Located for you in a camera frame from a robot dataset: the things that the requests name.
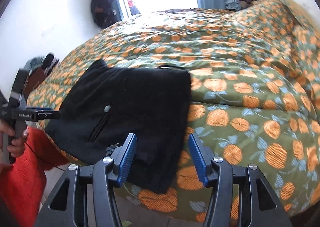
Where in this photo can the blue finger of the left gripper seen afar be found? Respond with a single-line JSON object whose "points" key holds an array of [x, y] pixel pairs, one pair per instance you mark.
{"points": [[39, 109]]}

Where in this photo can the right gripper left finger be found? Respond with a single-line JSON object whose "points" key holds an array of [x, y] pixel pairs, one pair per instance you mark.
{"points": [[66, 204]]}

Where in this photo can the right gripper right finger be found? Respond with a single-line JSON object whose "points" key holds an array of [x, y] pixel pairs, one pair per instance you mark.
{"points": [[258, 203]]}

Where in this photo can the black pants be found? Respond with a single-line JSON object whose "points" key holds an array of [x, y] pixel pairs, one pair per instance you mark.
{"points": [[107, 104]]}

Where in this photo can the blue grey clothing pile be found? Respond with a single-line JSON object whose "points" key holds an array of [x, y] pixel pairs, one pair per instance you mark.
{"points": [[233, 5]]}

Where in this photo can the left hand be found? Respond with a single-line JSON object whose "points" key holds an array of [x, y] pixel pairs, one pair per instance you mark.
{"points": [[12, 143]]}

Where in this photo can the orange red rug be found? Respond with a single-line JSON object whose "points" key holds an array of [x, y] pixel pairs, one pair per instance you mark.
{"points": [[23, 184]]}

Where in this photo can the green orange patterned duvet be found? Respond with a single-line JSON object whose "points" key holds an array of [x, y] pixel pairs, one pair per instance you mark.
{"points": [[254, 95]]}

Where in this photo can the red object outside window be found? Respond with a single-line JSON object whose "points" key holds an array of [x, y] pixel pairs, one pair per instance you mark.
{"points": [[133, 9]]}

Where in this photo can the dark jacket hanging on wall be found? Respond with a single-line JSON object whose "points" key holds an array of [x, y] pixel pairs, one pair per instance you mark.
{"points": [[103, 13]]}

